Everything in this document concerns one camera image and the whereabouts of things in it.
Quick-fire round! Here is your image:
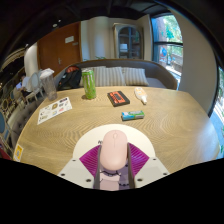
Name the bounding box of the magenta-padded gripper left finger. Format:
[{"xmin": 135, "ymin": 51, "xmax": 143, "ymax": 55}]
[{"xmin": 57, "ymin": 143, "xmax": 102, "ymax": 190}]

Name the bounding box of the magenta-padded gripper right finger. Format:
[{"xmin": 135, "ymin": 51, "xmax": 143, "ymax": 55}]
[{"xmin": 126, "ymin": 142, "xmax": 171, "ymax": 190}]

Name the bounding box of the pink computer mouse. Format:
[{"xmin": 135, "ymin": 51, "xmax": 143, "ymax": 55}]
[{"xmin": 99, "ymin": 129, "xmax": 129, "ymax": 171}]

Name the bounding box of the small green blue pack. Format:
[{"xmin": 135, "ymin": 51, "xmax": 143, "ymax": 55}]
[{"xmin": 121, "ymin": 110, "xmax": 146, "ymax": 122}]

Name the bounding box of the small yellow sticker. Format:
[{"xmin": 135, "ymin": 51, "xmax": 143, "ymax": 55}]
[{"xmin": 12, "ymin": 143, "xmax": 25, "ymax": 163}]

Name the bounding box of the white sticker sheet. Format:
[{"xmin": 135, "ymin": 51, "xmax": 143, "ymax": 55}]
[{"xmin": 36, "ymin": 96, "xmax": 73, "ymax": 126}]

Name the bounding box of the white tube orange label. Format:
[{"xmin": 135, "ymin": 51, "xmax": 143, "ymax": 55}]
[{"xmin": 133, "ymin": 86, "xmax": 148, "ymax": 105}]

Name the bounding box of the grey tufted chair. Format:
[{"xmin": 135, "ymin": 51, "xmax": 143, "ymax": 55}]
[{"xmin": 7, "ymin": 99, "xmax": 38, "ymax": 148}]

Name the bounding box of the black box orange print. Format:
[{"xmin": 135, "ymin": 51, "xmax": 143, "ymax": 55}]
[{"xmin": 106, "ymin": 90, "xmax": 131, "ymax": 108}]

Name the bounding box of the blue oval-back chair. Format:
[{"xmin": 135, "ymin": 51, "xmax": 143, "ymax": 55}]
[{"xmin": 0, "ymin": 110, "xmax": 10, "ymax": 143}]

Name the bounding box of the green drink can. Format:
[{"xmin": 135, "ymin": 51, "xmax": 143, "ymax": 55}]
[{"xmin": 81, "ymin": 67, "xmax": 98, "ymax": 100}]

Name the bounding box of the black backpack orange trim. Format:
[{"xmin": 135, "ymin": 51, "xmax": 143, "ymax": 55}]
[{"xmin": 57, "ymin": 65, "xmax": 83, "ymax": 91}]

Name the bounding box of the striped beige pillow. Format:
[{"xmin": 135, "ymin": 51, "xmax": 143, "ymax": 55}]
[
  {"xmin": 94, "ymin": 66, "xmax": 127, "ymax": 88},
  {"xmin": 123, "ymin": 67, "xmax": 150, "ymax": 87},
  {"xmin": 79, "ymin": 65, "xmax": 108, "ymax": 88}
]

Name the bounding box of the grey curved sofa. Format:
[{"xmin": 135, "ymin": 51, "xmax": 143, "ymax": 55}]
[{"xmin": 53, "ymin": 58, "xmax": 179, "ymax": 91}]

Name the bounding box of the person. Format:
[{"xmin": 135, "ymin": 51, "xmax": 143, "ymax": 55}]
[{"xmin": 14, "ymin": 73, "xmax": 30, "ymax": 98}]

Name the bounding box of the brown wooden door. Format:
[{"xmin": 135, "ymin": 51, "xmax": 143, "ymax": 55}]
[{"xmin": 36, "ymin": 22, "xmax": 83, "ymax": 78}]

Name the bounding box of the arched glass door cabinet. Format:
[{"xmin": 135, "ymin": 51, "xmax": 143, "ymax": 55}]
[{"xmin": 112, "ymin": 22, "xmax": 145, "ymax": 61}]

